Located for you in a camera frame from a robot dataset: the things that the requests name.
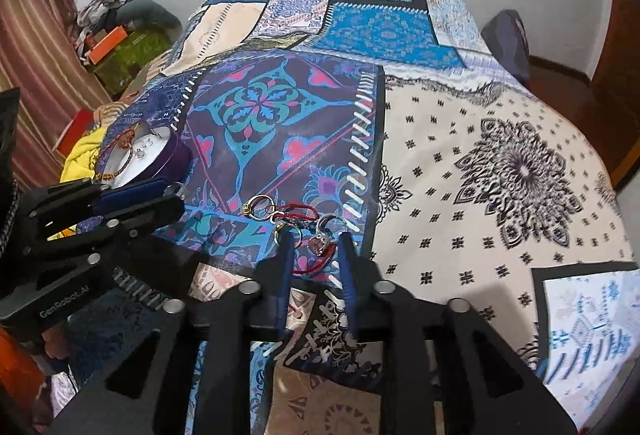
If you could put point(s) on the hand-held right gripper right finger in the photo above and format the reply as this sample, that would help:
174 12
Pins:
348 276

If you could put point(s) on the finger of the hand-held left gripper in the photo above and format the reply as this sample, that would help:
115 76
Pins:
150 214
131 193

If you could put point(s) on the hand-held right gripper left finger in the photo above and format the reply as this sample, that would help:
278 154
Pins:
286 260

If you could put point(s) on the purple round tin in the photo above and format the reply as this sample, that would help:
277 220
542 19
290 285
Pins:
167 160

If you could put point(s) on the silver earrings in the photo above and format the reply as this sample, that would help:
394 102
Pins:
143 148

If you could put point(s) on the yellow cloth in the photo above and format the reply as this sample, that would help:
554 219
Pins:
82 161

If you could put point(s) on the red box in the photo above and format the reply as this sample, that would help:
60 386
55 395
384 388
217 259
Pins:
74 134

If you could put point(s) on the orange cloth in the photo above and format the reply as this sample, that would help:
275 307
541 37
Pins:
15 370

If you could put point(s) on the green box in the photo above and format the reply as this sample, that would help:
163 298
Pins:
134 60

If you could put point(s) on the orange box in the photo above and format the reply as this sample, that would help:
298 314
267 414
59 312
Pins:
103 44

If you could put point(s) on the patchwork printed bedspread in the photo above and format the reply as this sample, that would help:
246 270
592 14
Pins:
450 140

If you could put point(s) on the striped curtain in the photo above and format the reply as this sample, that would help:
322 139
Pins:
35 45

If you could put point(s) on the grey bag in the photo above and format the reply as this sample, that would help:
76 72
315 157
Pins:
146 13

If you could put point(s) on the pile of clothes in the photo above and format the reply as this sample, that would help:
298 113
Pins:
106 1

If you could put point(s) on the dark blue cushion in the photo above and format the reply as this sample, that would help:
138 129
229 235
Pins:
508 43

